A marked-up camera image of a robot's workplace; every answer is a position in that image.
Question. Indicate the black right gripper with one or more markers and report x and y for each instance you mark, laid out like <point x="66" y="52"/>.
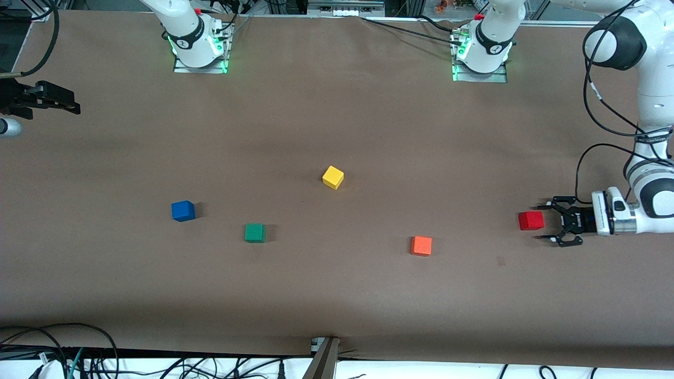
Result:
<point x="15" y="97"/>

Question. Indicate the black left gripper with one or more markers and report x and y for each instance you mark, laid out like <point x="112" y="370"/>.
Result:
<point x="583" y="220"/>

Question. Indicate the red wooden block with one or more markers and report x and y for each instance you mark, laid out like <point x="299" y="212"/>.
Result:
<point x="531" y="221"/>

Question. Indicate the orange wooden block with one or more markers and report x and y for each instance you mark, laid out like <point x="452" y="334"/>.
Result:
<point x="421" y="246"/>

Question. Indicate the blue wooden block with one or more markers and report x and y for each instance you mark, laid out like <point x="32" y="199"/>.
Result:
<point x="182" y="211"/>

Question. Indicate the yellow wooden block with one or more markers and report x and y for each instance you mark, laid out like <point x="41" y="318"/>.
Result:
<point x="333" y="177"/>

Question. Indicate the green wooden block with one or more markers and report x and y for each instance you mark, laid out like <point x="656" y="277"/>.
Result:
<point x="255" y="232"/>

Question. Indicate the brown table cover sheet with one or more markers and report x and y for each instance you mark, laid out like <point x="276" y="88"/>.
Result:
<point x="337" y="289"/>

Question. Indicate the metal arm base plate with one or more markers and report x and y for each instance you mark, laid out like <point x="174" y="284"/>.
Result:
<point x="500" y="78"/>
<point x="181" y="69"/>

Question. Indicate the metal camera mast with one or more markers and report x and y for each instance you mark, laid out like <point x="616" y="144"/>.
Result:
<point x="322" y="363"/>

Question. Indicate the grey metal rail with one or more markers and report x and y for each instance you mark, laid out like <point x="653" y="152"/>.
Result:
<point x="345" y="6"/>

